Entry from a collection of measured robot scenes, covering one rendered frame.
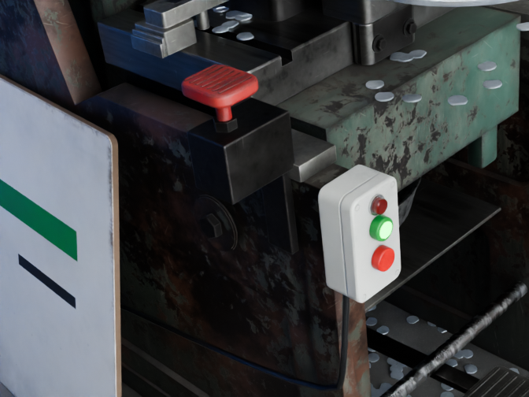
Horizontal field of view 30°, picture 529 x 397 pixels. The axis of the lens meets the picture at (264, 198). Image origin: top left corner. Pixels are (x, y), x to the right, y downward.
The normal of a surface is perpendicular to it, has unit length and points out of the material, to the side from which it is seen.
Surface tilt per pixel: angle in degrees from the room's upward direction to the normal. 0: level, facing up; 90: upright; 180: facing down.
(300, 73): 90
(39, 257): 78
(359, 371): 90
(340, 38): 90
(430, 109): 90
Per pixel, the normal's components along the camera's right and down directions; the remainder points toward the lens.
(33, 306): -0.76, 0.23
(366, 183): -0.11, -0.84
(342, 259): -0.71, 0.44
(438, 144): 0.69, 0.31
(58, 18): 0.63, 0.06
